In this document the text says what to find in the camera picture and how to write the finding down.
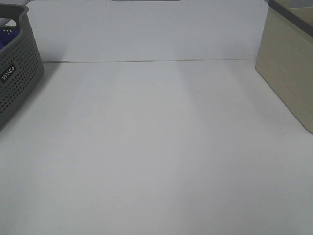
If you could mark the beige storage box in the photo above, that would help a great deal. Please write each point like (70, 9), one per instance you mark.
(285, 56)

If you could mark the blue microfibre towel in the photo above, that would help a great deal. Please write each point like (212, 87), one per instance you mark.
(7, 34)

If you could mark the grey perforated plastic basket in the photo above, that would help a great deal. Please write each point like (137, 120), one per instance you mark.
(21, 67)

